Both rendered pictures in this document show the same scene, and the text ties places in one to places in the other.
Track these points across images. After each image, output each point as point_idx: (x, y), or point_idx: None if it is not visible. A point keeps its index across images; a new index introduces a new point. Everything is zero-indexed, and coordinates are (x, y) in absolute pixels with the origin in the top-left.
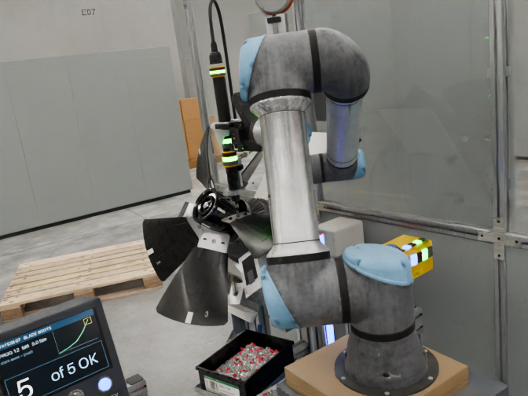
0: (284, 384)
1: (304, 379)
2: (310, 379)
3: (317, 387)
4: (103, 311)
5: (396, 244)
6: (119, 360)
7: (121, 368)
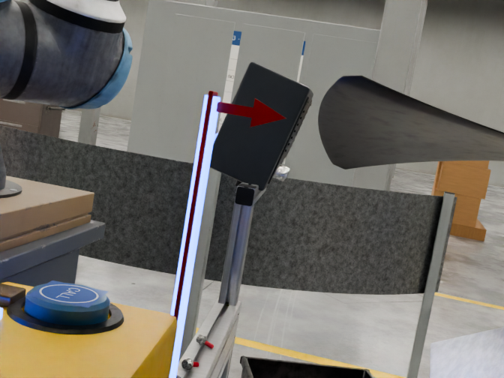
0: (93, 222)
1: (51, 184)
2: (42, 184)
3: (25, 179)
4: (244, 76)
5: (55, 344)
6: (223, 127)
7: (220, 135)
